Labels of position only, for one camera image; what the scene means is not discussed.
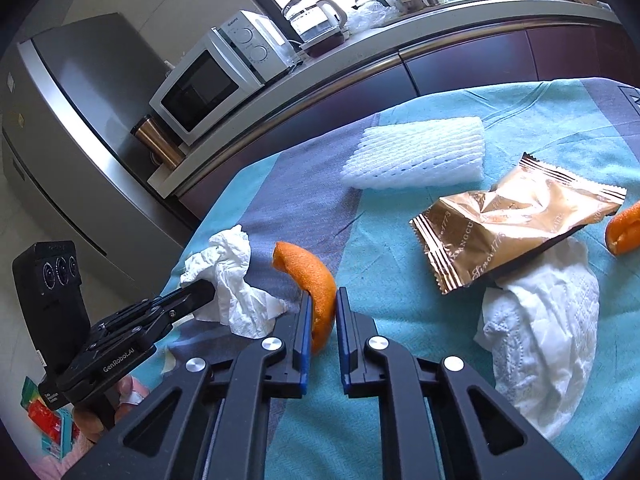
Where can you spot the copper steel tumbler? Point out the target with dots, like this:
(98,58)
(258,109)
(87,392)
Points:
(157,142)

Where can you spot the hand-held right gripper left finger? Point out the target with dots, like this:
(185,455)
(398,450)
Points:
(302,340)

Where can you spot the clear plastic bag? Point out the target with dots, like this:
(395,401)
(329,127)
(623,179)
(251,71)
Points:
(372,12)

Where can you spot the orange peel piece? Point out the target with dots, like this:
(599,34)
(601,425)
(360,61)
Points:
(315,280)
(625,232)

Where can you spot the white tissue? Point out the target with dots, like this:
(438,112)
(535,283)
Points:
(235,285)

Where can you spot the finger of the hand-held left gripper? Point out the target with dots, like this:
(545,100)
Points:
(145,332)
(195,297)

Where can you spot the brown kitchen counter cabinet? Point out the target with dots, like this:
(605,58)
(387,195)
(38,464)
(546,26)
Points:
(450,65)

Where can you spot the white embossed paper towel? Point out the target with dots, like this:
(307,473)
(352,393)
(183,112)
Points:
(540,340)

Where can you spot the person's left hand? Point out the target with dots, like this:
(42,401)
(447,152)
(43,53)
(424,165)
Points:
(89,422)

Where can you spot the white microwave oven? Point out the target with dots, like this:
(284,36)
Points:
(200,85)

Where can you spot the grey refrigerator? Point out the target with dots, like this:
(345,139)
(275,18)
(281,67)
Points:
(90,135)

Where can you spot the glass electric kettle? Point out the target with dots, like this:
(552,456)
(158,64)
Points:
(315,20)

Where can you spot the gold snack wrapper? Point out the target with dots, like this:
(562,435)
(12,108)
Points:
(510,215)

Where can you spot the white foam fruit net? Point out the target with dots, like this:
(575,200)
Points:
(420,152)

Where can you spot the red green packet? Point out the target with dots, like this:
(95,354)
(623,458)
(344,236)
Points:
(45,420)

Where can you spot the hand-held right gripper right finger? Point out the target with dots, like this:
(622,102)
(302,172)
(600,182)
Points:
(342,340)

